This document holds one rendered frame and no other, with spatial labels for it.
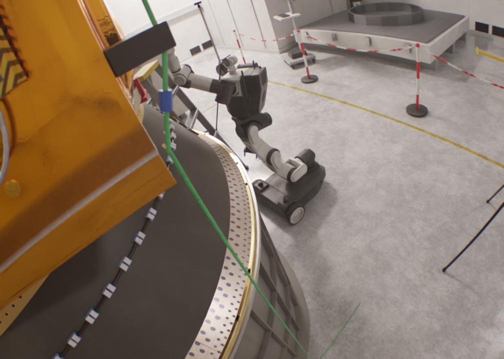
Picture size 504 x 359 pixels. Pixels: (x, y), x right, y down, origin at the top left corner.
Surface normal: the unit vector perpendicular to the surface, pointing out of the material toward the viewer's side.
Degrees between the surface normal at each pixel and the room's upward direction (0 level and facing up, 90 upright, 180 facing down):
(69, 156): 95
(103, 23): 91
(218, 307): 43
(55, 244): 90
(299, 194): 0
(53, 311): 62
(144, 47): 90
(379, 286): 0
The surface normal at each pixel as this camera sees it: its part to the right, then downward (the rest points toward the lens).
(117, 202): 0.54, 0.41
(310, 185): -0.29, -0.73
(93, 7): 0.96, -0.18
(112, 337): 0.60, -0.22
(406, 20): 0.04, 0.64
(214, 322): 0.40, -0.52
